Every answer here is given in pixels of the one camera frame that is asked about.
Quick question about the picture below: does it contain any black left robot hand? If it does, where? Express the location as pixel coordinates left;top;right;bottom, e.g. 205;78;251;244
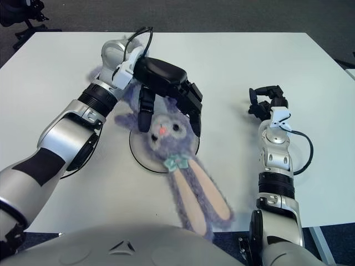
133;57;204;138

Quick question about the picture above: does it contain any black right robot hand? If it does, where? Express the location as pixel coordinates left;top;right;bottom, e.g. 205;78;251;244
247;85;289;121

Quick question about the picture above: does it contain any purple plush bunny doll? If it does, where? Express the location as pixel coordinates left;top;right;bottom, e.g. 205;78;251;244
88;34;235;242

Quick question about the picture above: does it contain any white plate black rim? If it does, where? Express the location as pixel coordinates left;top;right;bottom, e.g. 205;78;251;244
129;130;200;175

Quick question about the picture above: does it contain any white side table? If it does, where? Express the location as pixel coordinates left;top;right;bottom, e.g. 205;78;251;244
343;68;355;84

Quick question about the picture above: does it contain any black office chair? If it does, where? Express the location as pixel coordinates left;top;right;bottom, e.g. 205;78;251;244
0;0;62;50

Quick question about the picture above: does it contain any white table leg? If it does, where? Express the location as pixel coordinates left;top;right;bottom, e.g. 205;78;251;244
307;226;338;266

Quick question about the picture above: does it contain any grey robot torso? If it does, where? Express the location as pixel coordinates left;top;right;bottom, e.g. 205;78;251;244
0;223;328;266

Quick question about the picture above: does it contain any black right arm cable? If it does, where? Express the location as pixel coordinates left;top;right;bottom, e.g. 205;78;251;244
288;130;314;176

